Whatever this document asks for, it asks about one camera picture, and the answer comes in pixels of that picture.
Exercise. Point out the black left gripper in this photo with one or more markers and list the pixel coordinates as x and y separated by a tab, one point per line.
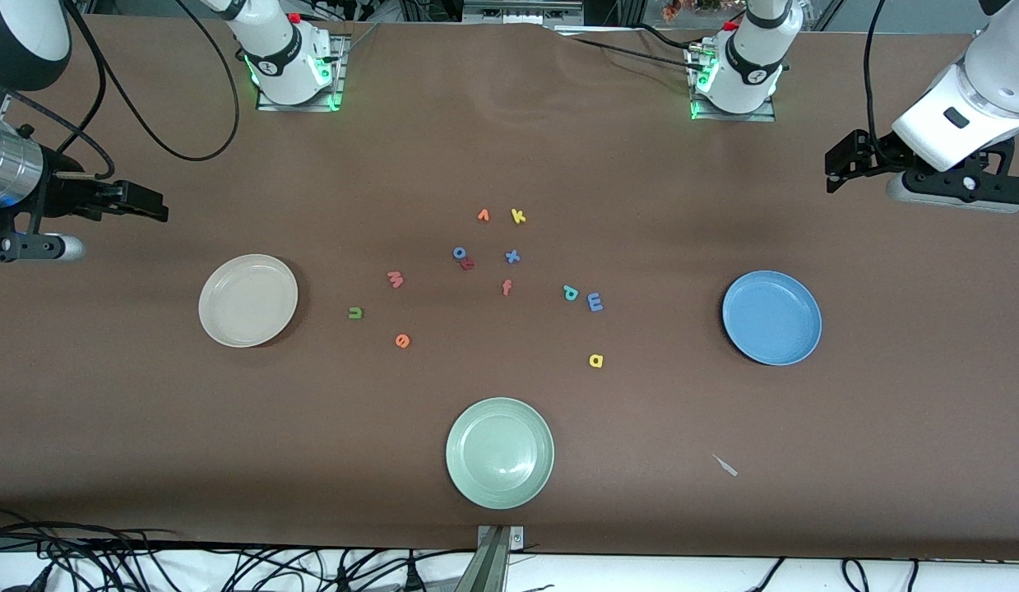
877	153

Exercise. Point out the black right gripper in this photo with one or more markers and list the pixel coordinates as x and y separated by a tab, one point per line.
62	195

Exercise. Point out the pink foam letter m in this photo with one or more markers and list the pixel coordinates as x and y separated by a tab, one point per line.
396	280

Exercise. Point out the blue foam letter E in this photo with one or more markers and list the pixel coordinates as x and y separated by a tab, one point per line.
595	306

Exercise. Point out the teal foam letter p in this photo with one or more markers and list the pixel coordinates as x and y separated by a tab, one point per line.
572	289

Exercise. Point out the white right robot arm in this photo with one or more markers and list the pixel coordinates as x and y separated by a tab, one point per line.
283	49

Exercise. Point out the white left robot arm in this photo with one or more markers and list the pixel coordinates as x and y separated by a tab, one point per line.
756	57

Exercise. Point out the beige brown plate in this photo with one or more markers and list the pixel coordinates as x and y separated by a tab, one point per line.
248	301

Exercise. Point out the blue plate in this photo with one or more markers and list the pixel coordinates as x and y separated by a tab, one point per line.
772	318

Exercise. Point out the orange flower decoration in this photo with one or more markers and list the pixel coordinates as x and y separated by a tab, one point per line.
672	10

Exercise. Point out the small white paper scrap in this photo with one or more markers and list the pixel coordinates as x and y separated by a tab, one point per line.
725	465

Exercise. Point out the brown table cover sheet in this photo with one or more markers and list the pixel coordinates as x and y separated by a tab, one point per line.
641	427

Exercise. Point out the pale green plate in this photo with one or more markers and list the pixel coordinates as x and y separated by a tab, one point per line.
499	454

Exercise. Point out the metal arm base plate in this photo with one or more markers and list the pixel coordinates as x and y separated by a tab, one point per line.
735	117
338	74

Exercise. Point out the aluminium frame rail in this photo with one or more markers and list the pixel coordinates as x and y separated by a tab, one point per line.
517	10

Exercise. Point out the metal table edge bracket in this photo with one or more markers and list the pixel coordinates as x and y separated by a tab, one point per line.
494	567

